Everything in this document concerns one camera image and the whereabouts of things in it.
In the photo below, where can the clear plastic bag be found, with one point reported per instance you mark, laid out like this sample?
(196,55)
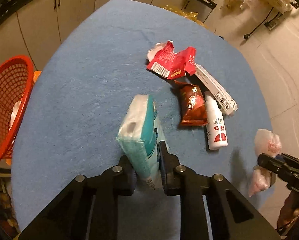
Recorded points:
(268,143)

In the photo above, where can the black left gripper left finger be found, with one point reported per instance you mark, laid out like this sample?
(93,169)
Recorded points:
(121,178)

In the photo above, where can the dark red snack bag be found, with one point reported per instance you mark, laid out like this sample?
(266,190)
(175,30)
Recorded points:
(192,103)

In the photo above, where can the white kitchen cabinets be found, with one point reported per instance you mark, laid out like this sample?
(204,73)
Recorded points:
(36,28)

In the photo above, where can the teal tissue pack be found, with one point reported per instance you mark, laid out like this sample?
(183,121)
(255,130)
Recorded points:
(139,136)

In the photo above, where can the blue table cloth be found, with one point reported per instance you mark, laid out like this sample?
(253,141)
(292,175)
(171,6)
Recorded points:
(83,94)

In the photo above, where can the white medicine box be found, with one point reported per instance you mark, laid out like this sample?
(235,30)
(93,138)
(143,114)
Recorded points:
(227,103)

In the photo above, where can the white spray bottle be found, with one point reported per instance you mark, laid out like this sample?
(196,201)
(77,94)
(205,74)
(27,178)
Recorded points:
(216,132)

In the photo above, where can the torn red snack wrapper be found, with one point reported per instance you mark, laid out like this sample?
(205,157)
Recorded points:
(164,61)

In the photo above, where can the yellow plastic bag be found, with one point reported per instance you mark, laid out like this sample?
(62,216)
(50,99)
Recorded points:
(189,15)

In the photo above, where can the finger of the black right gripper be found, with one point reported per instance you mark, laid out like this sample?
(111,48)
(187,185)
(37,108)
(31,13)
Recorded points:
(273,165)
(284,158)

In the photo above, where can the red plastic mesh basket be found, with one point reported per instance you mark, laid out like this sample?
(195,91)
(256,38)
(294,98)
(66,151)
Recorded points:
(16,83)

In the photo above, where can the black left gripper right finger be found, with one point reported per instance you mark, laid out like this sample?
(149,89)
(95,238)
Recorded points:
(170,178)

